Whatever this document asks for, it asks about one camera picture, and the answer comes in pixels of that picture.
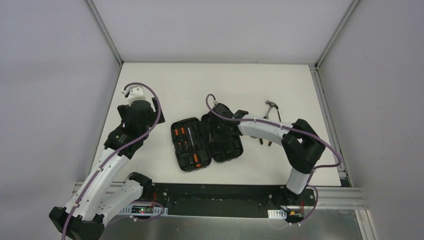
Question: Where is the black plastic tool case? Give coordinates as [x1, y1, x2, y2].
[170, 114, 244, 172]

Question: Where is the small orange black screwdriver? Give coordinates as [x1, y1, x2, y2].
[174, 128, 181, 146]

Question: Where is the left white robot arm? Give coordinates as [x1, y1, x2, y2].
[49, 97, 165, 240]

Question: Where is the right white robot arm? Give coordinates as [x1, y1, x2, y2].
[209, 103, 326, 205]

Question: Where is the flat screwdriver in case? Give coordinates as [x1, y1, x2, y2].
[187, 127, 202, 168]

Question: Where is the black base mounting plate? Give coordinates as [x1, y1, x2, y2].
[137, 183, 316, 219]

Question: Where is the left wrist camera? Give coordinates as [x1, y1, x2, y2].
[121, 84, 146, 105]

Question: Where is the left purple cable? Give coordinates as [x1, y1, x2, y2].
[60, 82, 163, 240]

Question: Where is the purple cable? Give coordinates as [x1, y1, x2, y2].
[205, 93, 343, 226]
[60, 82, 163, 240]

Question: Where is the hammer with black handle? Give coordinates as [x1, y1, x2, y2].
[263, 100, 280, 119]

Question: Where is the left white cable duct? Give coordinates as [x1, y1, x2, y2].
[118, 204, 168, 217]

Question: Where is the white cable duct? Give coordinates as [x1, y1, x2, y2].
[118, 204, 168, 217]
[267, 209, 287, 220]

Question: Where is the right white cable duct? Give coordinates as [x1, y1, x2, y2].
[267, 209, 287, 220]

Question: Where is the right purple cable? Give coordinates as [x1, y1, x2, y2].
[205, 93, 343, 226]

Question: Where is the aluminium frame rail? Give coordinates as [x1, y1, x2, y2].
[70, 182, 369, 210]

